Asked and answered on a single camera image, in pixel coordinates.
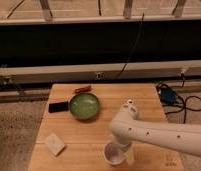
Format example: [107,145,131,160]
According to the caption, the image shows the translucent yellowish gripper finger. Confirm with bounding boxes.
[124,145,135,165]

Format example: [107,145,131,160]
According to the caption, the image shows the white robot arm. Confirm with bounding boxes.
[109,100,201,157]

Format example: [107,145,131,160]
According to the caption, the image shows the green ceramic bowl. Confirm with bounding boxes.
[69,93,100,120]

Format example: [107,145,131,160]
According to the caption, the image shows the blue power adapter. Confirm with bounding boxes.
[160,88,176,104]

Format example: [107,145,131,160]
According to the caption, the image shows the white sponge block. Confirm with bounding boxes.
[44,133,66,156]

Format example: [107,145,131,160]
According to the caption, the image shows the black rectangular block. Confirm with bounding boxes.
[48,102,68,113]

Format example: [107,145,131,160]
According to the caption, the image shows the black floor cables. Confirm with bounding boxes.
[155,72,201,124]

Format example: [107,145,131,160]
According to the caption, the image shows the white metal rail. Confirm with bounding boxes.
[0,60,201,84]

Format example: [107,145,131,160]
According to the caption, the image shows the black hanging cable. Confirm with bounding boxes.
[113,12,146,81]

